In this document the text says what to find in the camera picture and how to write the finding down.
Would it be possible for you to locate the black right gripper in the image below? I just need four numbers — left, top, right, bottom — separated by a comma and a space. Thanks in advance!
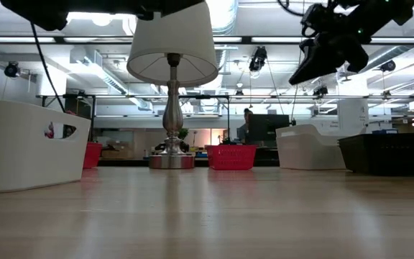
288, 2, 371, 86

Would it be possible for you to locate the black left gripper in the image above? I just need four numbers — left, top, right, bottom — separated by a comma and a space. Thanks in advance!
134, 0, 206, 22

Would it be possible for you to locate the red plastic basket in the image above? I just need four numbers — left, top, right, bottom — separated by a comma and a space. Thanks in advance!
82, 141, 104, 170
205, 144, 258, 171

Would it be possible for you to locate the white plastic basket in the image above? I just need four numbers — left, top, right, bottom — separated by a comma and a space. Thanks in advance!
275, 124, 347, 171
0, 99, 92, 194

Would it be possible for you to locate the silver lamp with white shade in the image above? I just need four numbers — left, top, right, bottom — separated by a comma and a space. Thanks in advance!
126, 1, 219, 170

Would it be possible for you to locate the white pillar with sign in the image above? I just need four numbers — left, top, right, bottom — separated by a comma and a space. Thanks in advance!
337, 99, 370, 137

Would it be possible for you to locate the black computer monitor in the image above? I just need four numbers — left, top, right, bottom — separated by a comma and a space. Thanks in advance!
247, 114, 291, 144

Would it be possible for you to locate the person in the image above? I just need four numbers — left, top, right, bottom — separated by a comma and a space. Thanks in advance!
236, 107, 254, 145

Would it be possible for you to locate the brown cardboard box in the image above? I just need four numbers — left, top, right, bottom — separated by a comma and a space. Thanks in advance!
101, 140, 133, 160

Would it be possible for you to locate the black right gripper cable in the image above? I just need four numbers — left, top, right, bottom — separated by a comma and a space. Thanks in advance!
276, 0, 307, 18

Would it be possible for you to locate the silver round ceiling duct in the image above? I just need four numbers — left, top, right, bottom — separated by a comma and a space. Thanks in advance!
206, 0, 239, 35

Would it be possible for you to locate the black overhead light rail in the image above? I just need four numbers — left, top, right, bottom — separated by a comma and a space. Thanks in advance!
0, 35, 414, 45

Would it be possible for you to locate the black metal frame stand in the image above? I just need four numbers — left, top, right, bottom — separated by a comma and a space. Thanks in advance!
40, 93, 97, 142
178, 94, 231, 143

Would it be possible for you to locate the white rectangular ceiling duct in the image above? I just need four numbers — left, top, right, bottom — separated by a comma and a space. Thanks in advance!
66, 48, 131, 95

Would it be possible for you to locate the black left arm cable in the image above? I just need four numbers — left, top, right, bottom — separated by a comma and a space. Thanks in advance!
29, 22, 67, 113

